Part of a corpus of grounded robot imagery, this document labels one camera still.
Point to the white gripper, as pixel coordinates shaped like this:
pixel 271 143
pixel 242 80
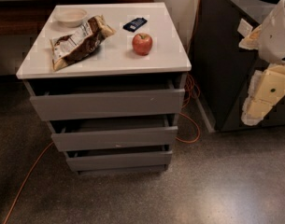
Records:
pixel 277 40

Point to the grey drawer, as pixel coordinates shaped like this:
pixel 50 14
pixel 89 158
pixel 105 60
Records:
pixel 142 131
pixel 109 104
pixel 120 158

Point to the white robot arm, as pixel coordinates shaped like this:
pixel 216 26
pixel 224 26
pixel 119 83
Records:
pixel 266 87

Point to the grey bottom drawer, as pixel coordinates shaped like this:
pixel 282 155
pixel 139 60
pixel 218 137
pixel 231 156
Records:
pixel 120 158

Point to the grey drawer cabinet white top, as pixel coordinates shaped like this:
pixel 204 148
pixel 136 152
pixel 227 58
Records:
pixel 114 66

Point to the grey top drawer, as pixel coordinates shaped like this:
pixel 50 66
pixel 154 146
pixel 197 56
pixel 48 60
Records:
pixel 109 104

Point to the black trash bin cabinet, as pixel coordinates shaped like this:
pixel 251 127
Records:
pixel 221 69

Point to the white label on bin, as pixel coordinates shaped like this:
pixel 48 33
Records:
pixel 244 28

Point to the red apple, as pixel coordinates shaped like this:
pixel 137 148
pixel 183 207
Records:
pixel 142 44

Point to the white bowl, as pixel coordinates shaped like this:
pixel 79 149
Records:
pixel 71 17

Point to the brown white snack bag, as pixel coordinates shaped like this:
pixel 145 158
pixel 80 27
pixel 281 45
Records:
pixel 70 49

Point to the dark wooden bench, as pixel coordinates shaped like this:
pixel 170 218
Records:
pixel 27 17

